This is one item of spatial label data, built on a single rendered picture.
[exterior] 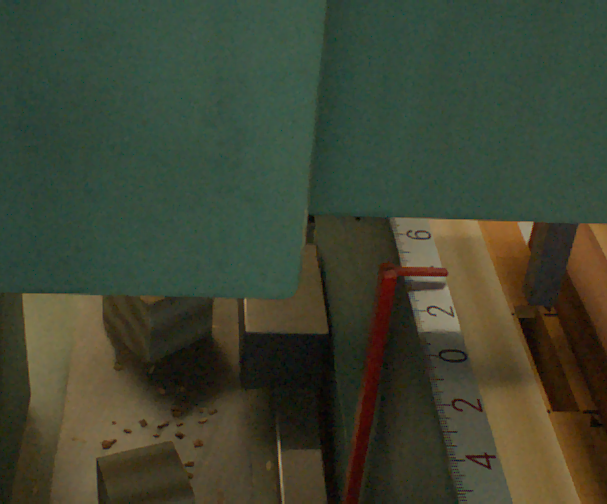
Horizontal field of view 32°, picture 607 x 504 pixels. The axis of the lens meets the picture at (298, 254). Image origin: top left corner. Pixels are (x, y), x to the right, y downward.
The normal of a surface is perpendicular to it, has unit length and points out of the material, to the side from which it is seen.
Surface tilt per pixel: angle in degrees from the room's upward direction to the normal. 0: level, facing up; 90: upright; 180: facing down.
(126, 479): 0
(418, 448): 90
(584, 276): 0
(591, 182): 90
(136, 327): 90
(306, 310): 0
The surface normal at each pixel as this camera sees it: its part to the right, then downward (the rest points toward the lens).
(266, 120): 0.07, 0.58
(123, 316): -0.73, 0.35
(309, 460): 0.08, -0.81
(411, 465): -0.99, -0.03
